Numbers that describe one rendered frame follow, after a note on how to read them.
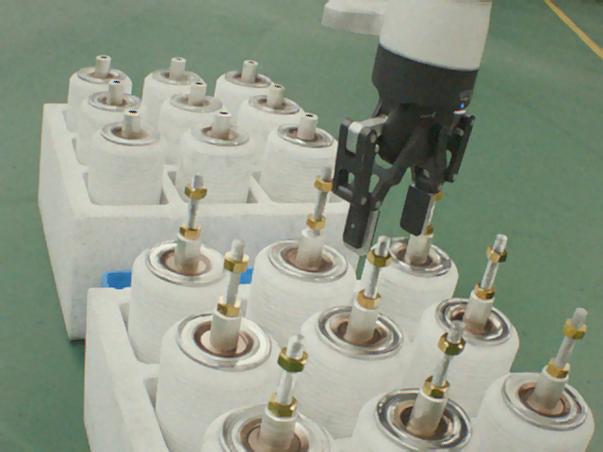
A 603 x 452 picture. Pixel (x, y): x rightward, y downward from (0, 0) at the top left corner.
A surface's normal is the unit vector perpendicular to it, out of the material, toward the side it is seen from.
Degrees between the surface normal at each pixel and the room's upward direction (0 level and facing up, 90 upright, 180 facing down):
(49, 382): 0
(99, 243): 90
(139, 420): 0
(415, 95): 90
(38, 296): 0
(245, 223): 90
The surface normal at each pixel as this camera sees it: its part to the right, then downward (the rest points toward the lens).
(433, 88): 0.03, 0.45
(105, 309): 0.18, -0.88
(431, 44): -0.20, 0.40
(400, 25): -0.72, 0.18
